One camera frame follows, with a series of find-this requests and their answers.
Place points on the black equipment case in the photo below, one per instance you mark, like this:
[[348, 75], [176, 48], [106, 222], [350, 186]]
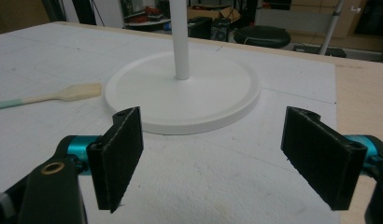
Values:
[[199, 27]]

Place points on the black round stool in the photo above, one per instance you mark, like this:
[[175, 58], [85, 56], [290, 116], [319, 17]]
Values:
[[262, 36]]

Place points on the cardboard box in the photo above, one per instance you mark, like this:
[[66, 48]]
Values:
[[211, 12]]

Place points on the metal stand pole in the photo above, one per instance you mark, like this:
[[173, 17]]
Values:
[[331, 26]]

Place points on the white stand with round base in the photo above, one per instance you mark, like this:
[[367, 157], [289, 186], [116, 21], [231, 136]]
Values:
[[183, 96]]

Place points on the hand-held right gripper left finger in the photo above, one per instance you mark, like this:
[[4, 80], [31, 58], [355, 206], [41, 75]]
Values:
[[116, 158]]

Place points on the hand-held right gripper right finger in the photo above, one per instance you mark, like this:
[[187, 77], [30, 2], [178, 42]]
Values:
[[320, 155]]

